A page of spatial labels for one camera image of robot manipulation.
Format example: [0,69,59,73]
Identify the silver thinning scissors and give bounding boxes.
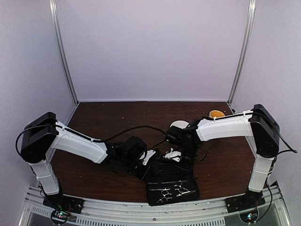
[151,188,172,203]

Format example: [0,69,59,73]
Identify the aluminium frame post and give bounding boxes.
[48,0,79,104]
[227,0,256,106]

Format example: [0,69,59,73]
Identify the front aluminium rail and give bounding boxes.
[18,186,290,226]

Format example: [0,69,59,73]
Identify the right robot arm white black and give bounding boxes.
[163,104,280,208]

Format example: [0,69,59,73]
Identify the left aluminium frame post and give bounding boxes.
[48,0,79,104]

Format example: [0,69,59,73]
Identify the white ceramic bowl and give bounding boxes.
[170,120,189,129]

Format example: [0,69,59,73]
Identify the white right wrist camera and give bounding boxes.
[163,148,182,162]

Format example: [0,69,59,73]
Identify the black tool case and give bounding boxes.
[145,160,199,206]

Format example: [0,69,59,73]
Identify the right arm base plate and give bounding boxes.
[225,194,266,213]

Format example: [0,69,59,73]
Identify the silver straight hair scissors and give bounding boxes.
[174,181,196,197]

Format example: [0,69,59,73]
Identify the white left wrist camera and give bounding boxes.
[139,149,156,166]

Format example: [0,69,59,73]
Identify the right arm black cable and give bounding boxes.
[253,110,299,212]

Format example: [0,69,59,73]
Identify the right aluminium frame post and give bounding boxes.
[227,0,256,106]

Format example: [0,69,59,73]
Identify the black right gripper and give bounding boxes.
[174,144,199,178]

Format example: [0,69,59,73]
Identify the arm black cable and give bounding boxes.
[253,110,299,212]
[15,124,167,161]

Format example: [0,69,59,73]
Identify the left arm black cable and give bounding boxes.
[15,124,167,161]

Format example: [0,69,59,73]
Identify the white mug yellow inside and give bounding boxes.
[209,110,225,118]

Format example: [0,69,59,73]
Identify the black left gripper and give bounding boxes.
[121,156,157,182]

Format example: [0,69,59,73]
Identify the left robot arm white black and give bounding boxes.
[16,112,159,209]

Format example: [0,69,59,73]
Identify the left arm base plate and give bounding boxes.
[43,194,84,214]

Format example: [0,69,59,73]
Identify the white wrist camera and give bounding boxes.
[139,149,156,166]
[163,148,182,162]

